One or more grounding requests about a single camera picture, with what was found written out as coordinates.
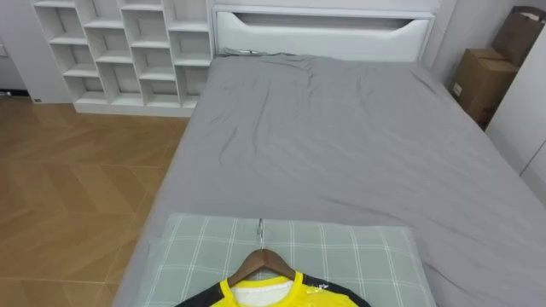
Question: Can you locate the white cabinet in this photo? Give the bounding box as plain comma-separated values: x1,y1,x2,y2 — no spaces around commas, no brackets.
485,26,546,197

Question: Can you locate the tall brown cardboard box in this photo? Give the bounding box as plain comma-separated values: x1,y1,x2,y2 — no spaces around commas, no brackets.
491,5,546,68

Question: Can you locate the white cubby shelf unit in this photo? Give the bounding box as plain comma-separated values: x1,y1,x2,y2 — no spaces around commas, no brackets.
31,0,214,119

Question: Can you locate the brown wooden clothes hanger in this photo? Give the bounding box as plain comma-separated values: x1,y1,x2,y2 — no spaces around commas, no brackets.
227,217,297,287

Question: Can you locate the grey bed with white headboard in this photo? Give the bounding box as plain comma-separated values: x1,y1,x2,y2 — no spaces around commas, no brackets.
111,3,546,307

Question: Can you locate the yellow and black shirt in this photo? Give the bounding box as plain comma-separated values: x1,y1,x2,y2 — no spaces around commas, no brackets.
173,270,373,307

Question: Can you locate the green checked pillow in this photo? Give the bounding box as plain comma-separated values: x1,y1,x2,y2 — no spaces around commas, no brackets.
134,212,438,307

